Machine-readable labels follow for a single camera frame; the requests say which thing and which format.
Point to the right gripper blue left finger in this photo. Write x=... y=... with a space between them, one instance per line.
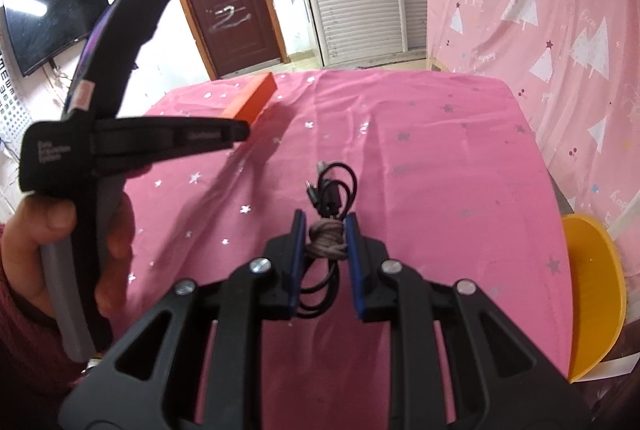
x=193 y=360

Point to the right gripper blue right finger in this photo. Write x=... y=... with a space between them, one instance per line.
x=457 y=361

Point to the yellow plastic trash bin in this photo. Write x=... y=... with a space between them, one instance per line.
x=599 y=293

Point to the person's left hand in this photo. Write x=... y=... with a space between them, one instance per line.
x=39 y=221

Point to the orange rectangular box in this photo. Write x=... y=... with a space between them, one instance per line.
x=255 y=93

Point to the pink tree-print bed curtain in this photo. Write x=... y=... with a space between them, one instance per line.
x=573 y=66

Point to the black wall television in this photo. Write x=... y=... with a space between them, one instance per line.
x=40 y=29

